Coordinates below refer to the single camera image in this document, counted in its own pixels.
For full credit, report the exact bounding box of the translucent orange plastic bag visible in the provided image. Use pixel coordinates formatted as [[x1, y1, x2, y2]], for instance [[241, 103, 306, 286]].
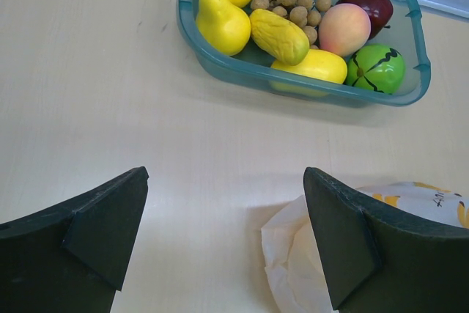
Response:
[[261, 182, 468, 312]]

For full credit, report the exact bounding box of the teal plastic basket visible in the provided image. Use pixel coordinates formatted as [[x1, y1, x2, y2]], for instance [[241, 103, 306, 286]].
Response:
[[177, 0, 431, 107]]

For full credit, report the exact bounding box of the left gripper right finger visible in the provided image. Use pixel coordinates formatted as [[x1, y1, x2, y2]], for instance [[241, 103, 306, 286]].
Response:
[[303, 167, 468, 312]]

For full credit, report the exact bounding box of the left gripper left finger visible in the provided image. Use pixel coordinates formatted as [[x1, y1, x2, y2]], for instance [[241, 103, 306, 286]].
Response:
[[1, 166, 149, 312]]

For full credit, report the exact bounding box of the pink peach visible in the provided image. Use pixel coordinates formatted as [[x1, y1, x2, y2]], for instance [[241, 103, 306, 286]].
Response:
[[318, 3, 371, 57]]

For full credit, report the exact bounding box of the yellow pear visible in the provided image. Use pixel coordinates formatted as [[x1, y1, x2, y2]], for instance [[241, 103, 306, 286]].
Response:
[[196, 0, 251, 56]]

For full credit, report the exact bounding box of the green striped melon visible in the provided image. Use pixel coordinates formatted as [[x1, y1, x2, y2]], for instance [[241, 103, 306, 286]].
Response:
[[344, 44, 406, 95]]

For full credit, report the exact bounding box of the dark red apple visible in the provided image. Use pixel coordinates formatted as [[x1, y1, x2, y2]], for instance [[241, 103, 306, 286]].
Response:
[[336, 0, 394, 40]]

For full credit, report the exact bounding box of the brown longan bunch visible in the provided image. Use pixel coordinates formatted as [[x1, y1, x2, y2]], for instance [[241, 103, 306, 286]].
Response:
[[250, 0, 333, 50]]

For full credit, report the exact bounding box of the yellow mango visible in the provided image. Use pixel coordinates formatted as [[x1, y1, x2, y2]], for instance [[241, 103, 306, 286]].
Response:
[[270, 49, 347, 97]]

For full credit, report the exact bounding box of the wrinkled yellow fruit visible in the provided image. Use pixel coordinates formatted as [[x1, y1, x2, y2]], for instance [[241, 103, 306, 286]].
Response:
[[249, 9, 310, 66]]

